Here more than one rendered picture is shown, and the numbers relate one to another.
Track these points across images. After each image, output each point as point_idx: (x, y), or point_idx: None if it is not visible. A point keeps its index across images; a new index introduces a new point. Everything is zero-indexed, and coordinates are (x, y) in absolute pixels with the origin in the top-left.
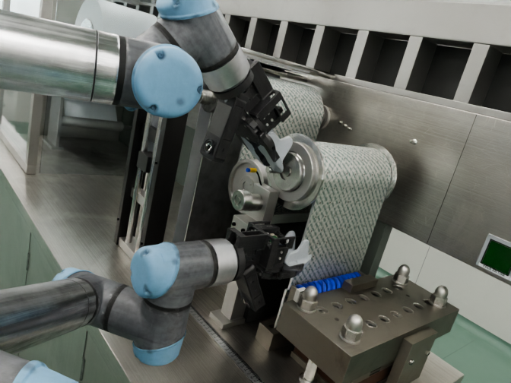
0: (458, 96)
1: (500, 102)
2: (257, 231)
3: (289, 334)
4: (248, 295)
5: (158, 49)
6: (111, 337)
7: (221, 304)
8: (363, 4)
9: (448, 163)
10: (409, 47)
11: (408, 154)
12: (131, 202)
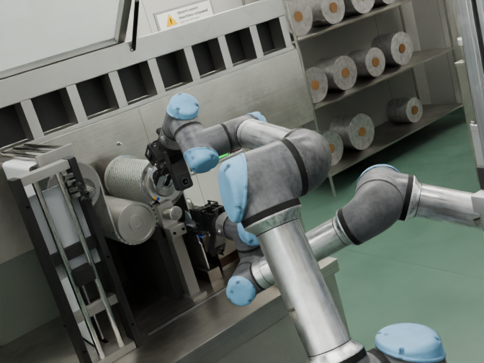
0: (120, 104)
1: (125, 96)
2: (209, 206)
3: (231, 248)
4: (223, 241)
5: (259, 114)
6: (234, 320)
7: (176, 302)
8: (10, 83)
9: (143, 140)
10: (70, 93)
11: (120, 153)
12: (88, 322)
